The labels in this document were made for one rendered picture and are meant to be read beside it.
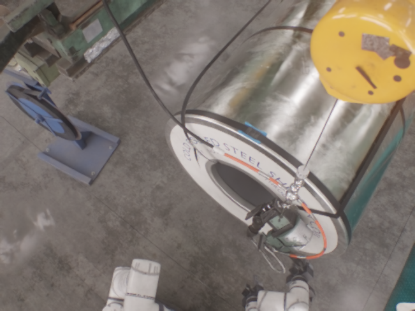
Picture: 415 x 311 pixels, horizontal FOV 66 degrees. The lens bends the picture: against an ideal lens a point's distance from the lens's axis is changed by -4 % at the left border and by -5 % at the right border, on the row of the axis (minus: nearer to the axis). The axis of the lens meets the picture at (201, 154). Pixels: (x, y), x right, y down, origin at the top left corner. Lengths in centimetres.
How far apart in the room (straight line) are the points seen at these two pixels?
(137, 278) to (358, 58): 109
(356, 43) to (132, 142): 264
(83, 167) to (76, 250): 72
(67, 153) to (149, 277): 204
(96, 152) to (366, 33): 275
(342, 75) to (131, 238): 231
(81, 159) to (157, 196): 80
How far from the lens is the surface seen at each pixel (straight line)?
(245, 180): 218
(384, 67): 58
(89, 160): 308
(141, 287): 136
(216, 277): 257
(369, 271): 278
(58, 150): 326
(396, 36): 55
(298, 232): 160
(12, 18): 108
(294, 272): 169
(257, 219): 165
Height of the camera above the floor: 255
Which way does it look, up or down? 62 degrees down
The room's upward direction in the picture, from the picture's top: 9 degrees counter-clockwise
